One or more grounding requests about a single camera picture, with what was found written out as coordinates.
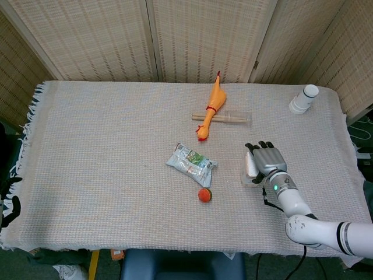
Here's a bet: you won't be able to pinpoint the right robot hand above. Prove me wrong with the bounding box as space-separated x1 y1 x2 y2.
244 141 288 185

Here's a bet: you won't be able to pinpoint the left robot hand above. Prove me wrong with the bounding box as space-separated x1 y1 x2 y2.
0 176 23 232

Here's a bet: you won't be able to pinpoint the orange green ball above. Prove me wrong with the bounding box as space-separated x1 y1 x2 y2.
198 188 213 204

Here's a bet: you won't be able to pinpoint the silver snack bag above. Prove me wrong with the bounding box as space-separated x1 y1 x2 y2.
166 142 219 188

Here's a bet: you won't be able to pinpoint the yellow rubber chicken toy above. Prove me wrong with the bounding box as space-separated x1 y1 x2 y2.
194 71 228 143

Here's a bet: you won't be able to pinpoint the wooden rolling pin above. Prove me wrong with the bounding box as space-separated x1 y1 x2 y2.
191 113 252 124

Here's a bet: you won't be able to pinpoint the white shoe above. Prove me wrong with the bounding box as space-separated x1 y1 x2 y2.
53 264 89 280

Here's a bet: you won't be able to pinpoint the beige woven tablecloth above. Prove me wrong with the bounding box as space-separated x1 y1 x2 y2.
0 80 373 260

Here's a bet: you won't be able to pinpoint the blue padded seat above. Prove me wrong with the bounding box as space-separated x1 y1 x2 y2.
120 248 247 280

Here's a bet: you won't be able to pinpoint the woven folding screen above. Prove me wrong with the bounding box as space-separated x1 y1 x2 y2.
0 0 373 131

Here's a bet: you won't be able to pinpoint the yellow post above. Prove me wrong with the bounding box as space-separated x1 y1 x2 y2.
87 250 100 280

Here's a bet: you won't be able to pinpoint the black cable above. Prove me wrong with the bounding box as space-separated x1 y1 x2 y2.
255 245 308 280

